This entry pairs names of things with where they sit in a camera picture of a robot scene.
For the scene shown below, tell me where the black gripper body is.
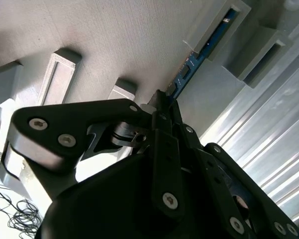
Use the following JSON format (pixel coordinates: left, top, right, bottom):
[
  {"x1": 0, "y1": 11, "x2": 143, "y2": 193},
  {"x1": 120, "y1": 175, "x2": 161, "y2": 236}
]
[{"x1": 41, "y1": 153, "x2": 229, "y2": 239}]

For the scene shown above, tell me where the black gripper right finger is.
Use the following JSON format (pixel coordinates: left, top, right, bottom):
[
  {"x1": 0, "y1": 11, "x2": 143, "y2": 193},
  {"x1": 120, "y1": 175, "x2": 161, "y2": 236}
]
[{"x1": 168, "y1": 99, "x2": 299, "y2": 239}]

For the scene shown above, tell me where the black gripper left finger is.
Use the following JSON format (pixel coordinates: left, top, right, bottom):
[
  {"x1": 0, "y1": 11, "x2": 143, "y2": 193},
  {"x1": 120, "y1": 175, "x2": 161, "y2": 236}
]
[{"x1": 0, "y1": 89, "x2": 187, "y2": 220}]

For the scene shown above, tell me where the blue RAM stick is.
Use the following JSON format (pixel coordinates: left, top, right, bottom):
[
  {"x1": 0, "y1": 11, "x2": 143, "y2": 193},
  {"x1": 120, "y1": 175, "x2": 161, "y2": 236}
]
[{"x1": 164, "y1": 6, "x2": 241, "y2": 100}]

